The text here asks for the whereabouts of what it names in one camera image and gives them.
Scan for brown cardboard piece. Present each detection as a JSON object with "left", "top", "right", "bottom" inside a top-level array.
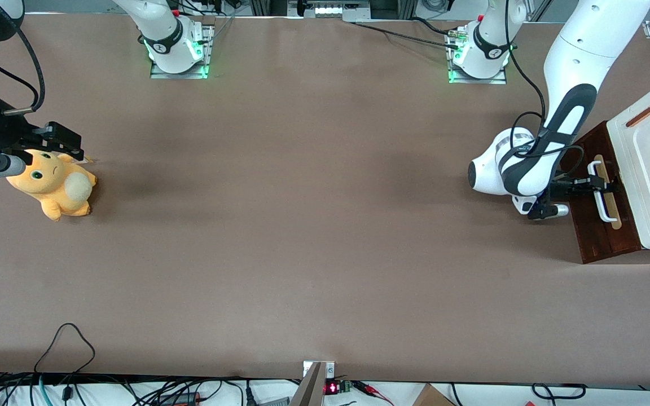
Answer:
[{"left": 411, "top": 383, "right": 456, "bottom": 406}]

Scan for black flat-looped cable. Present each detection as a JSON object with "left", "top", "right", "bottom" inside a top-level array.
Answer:
[{"left": 530, "top": 382, "right": 587, "bottom": 400}]

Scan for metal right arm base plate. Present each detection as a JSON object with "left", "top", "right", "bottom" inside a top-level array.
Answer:
[{"left": 149, "top": 21, "right": 216, "bottom": 80}]

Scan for small metal mount bracket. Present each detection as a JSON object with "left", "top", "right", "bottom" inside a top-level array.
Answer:
[{"left": 302, "top": 361, "right": 336, "bottom": 379}]

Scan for black power adapter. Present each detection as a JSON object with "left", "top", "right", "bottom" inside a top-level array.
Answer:
[{"left": 157, "top": 392, "right": 200, "bottom": 405}]

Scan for light wooden handle strip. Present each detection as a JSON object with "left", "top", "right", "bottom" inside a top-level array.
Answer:
[{"left": 592, "top": 154, "right": 623, "bottom": 230}]

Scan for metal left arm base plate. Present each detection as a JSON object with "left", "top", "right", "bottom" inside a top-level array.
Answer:
[{"left": 447, "top": 25, "right": 508, "bottom": 85}]

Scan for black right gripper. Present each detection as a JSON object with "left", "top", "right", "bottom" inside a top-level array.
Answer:
[{"left": 0, "top": 104, "right": 85, "bottom": 165}]

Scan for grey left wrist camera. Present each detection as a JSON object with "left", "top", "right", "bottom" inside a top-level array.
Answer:
[{"left": 527, "top": 203, "right": 570, "bottom": 222}]

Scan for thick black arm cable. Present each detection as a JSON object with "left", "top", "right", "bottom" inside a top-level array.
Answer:
[{"left": 2, "top": 27, "right": 47, "bottom": 116}]

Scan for grey thin cable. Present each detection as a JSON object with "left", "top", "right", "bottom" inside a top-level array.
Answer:
[{"left": 209, "top": 14, "right": 238, "bottom": 43}]

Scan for long black table cable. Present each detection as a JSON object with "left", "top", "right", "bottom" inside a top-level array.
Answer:
[{"left": 350, "top": 21, "right": 464, "bottom": 50}]

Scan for reddish brown wooden strip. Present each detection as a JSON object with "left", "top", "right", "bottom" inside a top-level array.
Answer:
[{"left": 625, "top": 99, "right": 650, "bottom": 128}]

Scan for orange plush toy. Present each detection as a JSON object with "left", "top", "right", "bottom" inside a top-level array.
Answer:
[{"left": 5, "top": 148, "right": 98, "bottom": 222}]

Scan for device with white lights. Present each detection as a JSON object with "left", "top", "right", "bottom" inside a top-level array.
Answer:
[{"left": 287, "top": 0, "right": 372, "bottom": 22}]

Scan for black looped cable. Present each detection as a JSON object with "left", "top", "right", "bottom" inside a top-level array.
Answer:
[{"left": 33, "top": 323, "right": 96, "bottom": 377}]

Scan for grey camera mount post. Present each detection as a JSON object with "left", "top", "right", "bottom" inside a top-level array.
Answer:
[{"left": 289, "top": 363, "right": 326, "bottom": 406}]

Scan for white drawer handle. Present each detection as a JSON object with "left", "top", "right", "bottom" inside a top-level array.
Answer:
[{"left": 586, "top": 160, "right": 617, "bottom": 223}]

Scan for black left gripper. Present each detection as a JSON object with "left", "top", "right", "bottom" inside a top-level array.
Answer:
[{"left": 548, "top": 175, "right": 620, "bottom": 200}]

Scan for red clip leads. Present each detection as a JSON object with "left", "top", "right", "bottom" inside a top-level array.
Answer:
[{"left": 353, "top": 381, "right": 394, "bottom": 405}]

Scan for short black table cable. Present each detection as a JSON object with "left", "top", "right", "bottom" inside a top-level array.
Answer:
[{"left": 411, "top": 17, "right": 455, "bottom": 37}]

